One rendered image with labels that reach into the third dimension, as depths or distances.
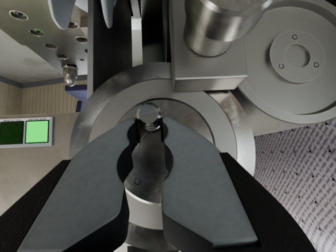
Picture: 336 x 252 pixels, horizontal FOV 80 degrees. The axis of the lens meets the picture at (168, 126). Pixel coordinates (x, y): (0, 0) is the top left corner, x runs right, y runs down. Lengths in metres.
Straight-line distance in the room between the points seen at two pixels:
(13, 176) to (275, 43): 0.57
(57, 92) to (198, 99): 3.48
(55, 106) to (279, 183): 3.41
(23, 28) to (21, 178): 0.33
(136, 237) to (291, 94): 0.17
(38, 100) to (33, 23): 3.41
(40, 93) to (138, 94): 3.68
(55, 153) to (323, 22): 0.53
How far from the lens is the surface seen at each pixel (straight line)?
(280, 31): 0.22
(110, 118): 0.16
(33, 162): 0.58
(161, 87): 0.16
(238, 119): 0.17
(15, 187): 0.61
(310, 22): 0.24
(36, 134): 0.57
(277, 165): 0.36
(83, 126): 0.17
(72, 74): 0.56
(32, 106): 3.87
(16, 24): 0.45
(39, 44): 0.49
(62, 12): 0.21
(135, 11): 0.51
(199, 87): 0.16
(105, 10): 0.19
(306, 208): 0.32
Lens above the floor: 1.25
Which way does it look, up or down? 8 degrees down
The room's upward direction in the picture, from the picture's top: 177 degrees clockwise
